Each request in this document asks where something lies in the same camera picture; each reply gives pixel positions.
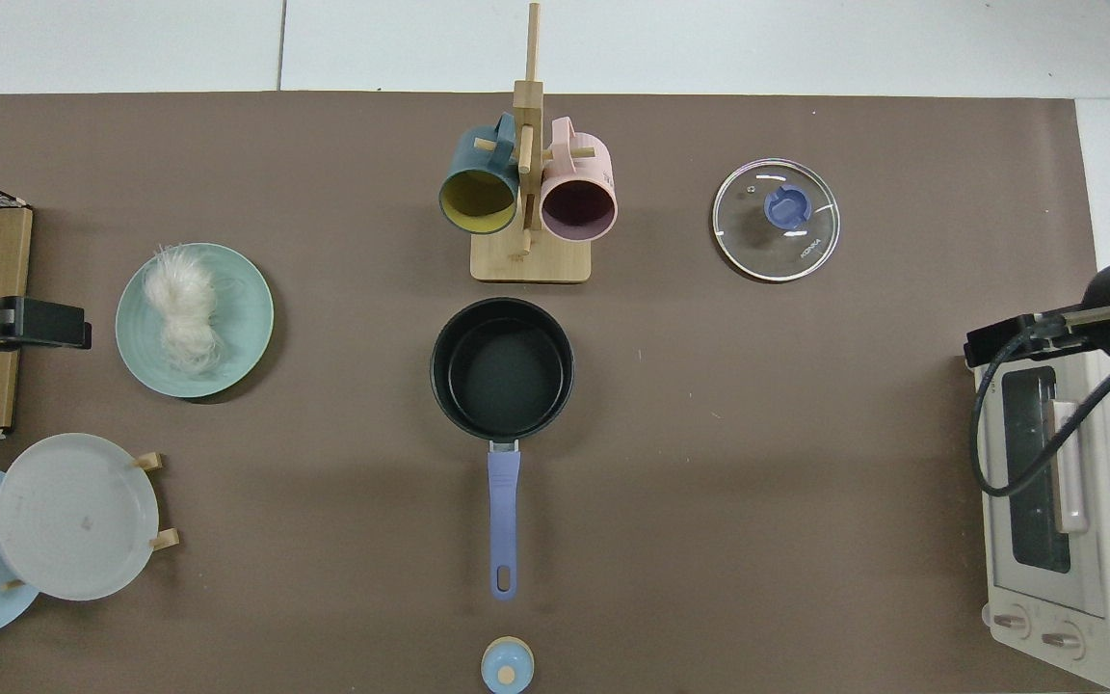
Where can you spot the white vermicelli bundle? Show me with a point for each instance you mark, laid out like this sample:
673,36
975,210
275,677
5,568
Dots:
179,308

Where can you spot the glass lid blue knob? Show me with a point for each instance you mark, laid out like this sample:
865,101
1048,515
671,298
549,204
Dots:
757,246

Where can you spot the grey white plate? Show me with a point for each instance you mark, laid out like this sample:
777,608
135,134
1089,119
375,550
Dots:
73,516

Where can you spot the mint green plate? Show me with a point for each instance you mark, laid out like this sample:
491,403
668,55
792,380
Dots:
247,318

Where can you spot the wooden plate rack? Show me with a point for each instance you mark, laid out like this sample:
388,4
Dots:
168,540

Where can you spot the pale toaster oven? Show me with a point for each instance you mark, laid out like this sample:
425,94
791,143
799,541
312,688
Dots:
1095,578

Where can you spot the brown table cloth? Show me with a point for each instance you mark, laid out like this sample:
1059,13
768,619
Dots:
709,482

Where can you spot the pink mug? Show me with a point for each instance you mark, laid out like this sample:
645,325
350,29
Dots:
586,164

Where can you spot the dark teal mug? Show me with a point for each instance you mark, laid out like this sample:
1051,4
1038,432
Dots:
466,159

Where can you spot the wooden cup stand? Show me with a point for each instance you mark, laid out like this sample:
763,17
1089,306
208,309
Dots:
531,260

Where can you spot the small blue round thing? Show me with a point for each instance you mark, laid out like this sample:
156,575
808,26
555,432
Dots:
507,667

